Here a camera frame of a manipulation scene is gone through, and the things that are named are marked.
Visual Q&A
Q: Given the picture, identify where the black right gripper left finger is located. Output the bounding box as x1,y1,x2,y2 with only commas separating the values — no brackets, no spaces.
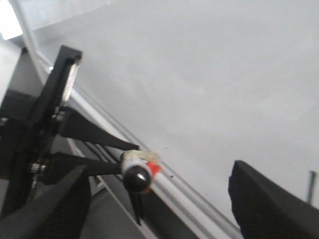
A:
0,165,90,239

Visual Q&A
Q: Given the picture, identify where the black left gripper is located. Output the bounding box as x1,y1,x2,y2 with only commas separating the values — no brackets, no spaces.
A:
0,45,139,214

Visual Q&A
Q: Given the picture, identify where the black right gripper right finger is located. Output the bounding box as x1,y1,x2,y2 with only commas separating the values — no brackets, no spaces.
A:
228,160,319,239

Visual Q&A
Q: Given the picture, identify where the white marker with black cap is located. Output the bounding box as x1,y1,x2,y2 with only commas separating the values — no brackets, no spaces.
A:
120,150,162,226

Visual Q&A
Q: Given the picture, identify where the red round magnet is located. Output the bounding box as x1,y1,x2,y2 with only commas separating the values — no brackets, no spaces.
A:
146,161,161,176

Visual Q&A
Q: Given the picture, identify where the white whiteboard with aluminium frame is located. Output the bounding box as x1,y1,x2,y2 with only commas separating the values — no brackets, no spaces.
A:
12,0,319,239

